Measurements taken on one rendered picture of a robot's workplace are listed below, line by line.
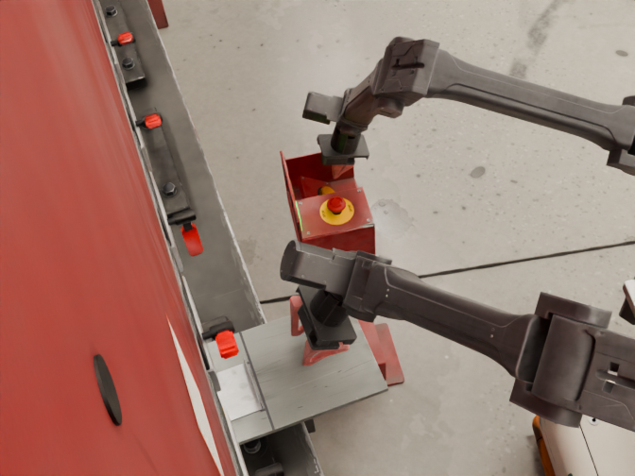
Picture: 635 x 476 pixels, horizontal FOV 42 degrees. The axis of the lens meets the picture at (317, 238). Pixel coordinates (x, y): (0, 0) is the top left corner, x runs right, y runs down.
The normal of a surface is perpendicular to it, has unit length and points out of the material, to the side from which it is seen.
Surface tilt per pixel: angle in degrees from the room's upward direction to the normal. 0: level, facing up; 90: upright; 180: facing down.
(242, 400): 0
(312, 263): 44
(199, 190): 0
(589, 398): 36
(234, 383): 0
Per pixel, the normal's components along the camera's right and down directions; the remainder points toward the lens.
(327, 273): 0.24, 0.08
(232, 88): -0.07, -0.59
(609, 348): -0.44, -0.11
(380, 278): -0.87, -0.24
